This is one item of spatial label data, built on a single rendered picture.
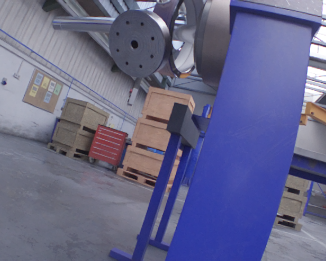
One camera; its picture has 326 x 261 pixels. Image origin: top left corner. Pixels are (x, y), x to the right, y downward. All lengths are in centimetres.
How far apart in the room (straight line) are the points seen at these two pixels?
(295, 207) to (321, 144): 1023
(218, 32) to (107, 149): 498
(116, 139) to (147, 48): 492
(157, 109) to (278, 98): 482
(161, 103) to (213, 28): 455
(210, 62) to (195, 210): 50
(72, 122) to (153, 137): 196
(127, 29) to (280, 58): 42
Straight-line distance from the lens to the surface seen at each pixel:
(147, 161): 502
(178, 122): 112
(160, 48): 65
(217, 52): 77
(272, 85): 48
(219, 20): 77
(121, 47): 72
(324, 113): 654
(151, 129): 513
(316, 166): 149
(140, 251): 127
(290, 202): 513
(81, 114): 560
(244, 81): 48
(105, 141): 557
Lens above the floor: 58
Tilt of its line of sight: 6 degrees up
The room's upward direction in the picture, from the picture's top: 17 degrees clockwise
